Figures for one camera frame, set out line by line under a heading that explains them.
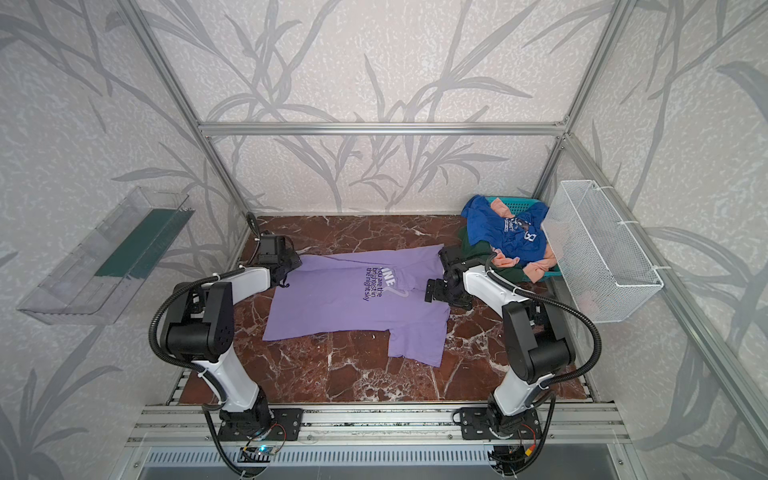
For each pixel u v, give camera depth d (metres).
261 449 0.71
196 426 0.75
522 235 1.02
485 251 0.97
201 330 0.50
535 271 0.91
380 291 0.99
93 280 0.64
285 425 0.73
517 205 1.15
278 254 0.79
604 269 0.62
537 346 0.46
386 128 1.98
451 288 0.70
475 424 0.72
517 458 0.72
